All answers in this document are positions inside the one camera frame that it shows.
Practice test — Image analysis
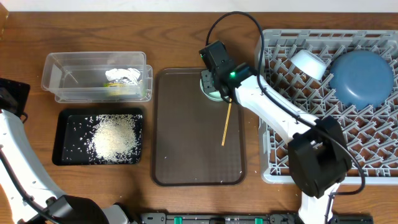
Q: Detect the white tissue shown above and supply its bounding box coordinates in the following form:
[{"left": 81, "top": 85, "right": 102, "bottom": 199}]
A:
[{"left": 105, "top": 68, "right": 141, "bottom": 85}]

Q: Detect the pile of rice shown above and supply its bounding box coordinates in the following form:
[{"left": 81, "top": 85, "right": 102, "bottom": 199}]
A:
[{"left": 65, "top": 114, "right": 143, "bottom": 164}]

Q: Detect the yellow green snack wrapper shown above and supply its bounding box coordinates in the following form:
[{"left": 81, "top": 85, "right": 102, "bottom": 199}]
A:
[{"left": 104, "top": 80, "right": 142, "bottom": 96}]

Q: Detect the clear plastic bin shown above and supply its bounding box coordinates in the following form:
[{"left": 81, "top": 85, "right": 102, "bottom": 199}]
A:
[{"left": 41, "top": 52, "right": 153, "bottom": 103}]

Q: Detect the dark blue plate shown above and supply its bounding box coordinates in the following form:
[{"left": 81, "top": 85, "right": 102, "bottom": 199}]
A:
[{"left": 330, "top": 50, "right": 394, "bottom": 110}]

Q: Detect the light blue bowl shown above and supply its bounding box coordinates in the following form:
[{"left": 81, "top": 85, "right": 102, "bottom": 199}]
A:
[{"left": 290, "top": 50, "right": 326, "bottom": 80}]

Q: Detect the wooden chopstick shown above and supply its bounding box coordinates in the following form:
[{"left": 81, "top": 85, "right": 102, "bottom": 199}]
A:
[{"left": 221, "top": 99, "right": 232, "bottom": 146}]

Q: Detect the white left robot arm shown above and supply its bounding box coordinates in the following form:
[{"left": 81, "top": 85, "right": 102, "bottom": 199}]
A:
[{"left": 1, "top": 78, "right": 134, "bottom": 224}]

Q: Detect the brown serving tray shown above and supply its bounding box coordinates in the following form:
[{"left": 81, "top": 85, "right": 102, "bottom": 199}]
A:
[{"left": 151, "top": 68, "right": 246, "bottom": 187}]

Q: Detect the grey plastic dishwasher rack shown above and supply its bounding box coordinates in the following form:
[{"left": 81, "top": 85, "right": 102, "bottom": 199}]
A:
[{"left": 255, "top": 29, "right": 397, "bottom": 185}]

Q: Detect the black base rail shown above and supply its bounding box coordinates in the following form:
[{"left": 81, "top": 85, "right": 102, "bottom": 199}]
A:
[{"left": 141, "top": 212, "right": 374, "bottom": 224}]

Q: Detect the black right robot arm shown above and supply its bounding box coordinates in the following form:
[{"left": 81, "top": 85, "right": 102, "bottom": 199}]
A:
[{"left": 201, "top": 59, "right": 353, "bottom": 223}]

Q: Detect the black rectangular tray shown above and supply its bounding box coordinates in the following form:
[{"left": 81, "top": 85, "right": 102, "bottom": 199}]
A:
[{"left": 52, "top": 108, "right": 144, "bottom": 166}]

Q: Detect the mint green bowl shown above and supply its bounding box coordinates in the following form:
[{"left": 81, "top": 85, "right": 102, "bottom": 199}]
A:
[{"left": 200, "top": 70, "right": 232, "bottom": 103}]

